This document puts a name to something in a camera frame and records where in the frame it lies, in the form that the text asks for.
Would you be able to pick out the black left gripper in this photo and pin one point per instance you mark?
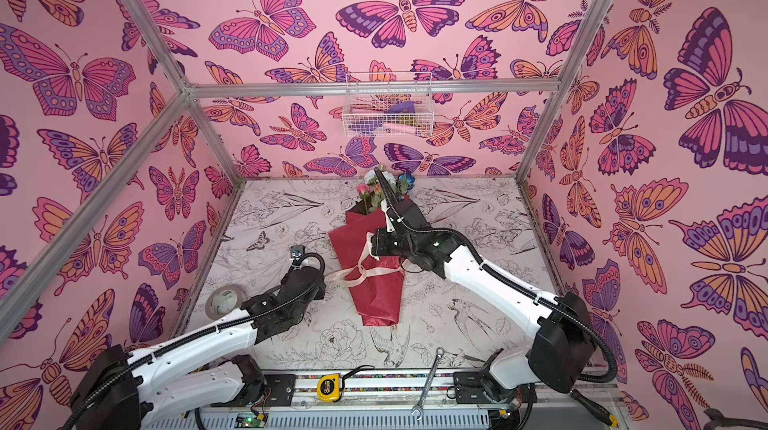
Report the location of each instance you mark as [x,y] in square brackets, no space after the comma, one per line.
[321,287]

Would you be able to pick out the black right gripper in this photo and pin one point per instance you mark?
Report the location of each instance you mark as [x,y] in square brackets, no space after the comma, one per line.
[389,214]

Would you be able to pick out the blue fake rose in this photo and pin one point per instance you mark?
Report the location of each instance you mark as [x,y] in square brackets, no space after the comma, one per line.
[405,183]

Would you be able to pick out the cream satin ribbon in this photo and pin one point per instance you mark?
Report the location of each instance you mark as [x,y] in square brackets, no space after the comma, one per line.
[362,271]

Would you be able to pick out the dark red wrapping paper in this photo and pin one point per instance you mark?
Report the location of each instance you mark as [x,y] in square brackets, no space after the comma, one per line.
[373,312]

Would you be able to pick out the white fake rose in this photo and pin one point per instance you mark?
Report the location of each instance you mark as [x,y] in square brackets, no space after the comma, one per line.
[378,179]

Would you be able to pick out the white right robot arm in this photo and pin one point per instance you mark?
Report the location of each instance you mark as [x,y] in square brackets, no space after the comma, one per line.
[564,348]

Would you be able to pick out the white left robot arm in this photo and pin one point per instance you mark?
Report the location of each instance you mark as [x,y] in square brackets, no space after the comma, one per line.
[135,389]

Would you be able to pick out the clear tape roll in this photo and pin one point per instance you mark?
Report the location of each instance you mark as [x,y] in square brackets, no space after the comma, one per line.
[224,300]

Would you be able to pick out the yellow tape measure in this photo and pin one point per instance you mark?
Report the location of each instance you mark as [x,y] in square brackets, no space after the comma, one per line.
[330,388]

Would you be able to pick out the green circuit board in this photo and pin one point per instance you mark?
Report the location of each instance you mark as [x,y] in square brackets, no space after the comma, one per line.
[251,421]

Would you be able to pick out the silver combination wrench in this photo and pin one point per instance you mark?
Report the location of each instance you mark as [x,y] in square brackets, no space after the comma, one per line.
[417,411]

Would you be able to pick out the black yellow screwdriver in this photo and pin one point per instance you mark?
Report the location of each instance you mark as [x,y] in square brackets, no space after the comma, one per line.
[597,410]

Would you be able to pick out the white wire basket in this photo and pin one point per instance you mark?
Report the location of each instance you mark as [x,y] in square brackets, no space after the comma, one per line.
[368,115]

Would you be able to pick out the aluminium frame crossbar back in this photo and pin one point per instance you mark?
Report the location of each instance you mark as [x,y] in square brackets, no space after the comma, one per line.
[405,87]

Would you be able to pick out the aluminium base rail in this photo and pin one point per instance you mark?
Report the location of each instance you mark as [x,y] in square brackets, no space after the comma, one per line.
[378,399]

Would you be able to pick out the aluminium frame post right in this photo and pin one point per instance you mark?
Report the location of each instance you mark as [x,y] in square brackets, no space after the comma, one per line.
[576,58]

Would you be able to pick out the aluminium frame post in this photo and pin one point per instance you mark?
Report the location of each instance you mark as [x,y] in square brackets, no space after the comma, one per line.
[173,72]
[576,58]

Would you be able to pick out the aluminium frame post left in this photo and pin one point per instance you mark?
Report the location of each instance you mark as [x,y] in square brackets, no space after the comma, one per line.
[173,72]

